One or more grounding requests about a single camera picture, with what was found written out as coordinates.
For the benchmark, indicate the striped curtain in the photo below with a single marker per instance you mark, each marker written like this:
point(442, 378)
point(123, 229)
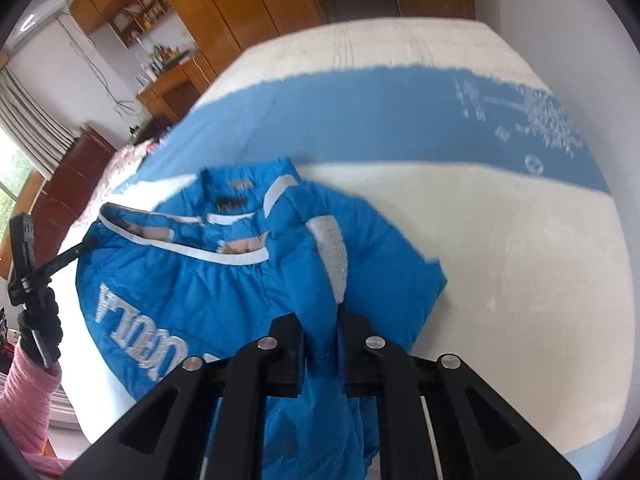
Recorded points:
point(35, 125)

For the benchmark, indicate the blue and white bed blanket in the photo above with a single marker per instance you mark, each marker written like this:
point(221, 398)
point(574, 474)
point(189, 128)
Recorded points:
point(400, 110)

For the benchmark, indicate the pink quilt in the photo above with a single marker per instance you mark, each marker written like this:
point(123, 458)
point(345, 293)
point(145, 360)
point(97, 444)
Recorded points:
point(130, 160)

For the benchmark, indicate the group of bottles on desk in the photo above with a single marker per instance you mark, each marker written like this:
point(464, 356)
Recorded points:
point(165, 57)

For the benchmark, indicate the black rectangular object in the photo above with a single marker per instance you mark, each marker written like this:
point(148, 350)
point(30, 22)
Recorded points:
point(362, 0)

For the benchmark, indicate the white air conditioner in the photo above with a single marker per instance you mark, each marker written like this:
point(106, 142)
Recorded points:
point(37, 20)

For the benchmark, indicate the wooden desk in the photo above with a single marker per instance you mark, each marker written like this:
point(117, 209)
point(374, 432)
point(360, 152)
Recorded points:
point(170, 90)

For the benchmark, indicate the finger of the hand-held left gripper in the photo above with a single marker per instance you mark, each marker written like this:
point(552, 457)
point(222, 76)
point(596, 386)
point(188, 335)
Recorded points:
point(65, 255)

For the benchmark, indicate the dark wooden headboard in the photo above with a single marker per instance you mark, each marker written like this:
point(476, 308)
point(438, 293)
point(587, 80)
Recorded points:
point(70, 185)

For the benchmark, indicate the wooden wardrobe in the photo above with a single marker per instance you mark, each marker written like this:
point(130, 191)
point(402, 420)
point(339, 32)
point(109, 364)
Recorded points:
point(235, 0)

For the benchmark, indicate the blue puffer jacket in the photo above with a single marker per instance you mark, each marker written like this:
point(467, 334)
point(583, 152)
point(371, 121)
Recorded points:
point(200, 300)

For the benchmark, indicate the window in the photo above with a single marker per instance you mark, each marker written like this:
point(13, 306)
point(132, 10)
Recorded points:
point(12, 185)

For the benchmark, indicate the wooden wall shelf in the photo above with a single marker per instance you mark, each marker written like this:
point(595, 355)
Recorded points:
point(140, 12)

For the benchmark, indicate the person's left forearm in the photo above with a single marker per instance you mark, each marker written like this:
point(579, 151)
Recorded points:
point(25, 400)

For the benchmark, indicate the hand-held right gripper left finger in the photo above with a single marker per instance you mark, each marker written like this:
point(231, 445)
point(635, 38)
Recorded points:
point(285, 355)

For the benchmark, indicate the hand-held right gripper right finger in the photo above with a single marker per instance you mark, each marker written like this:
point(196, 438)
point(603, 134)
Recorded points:
point(357, 360)

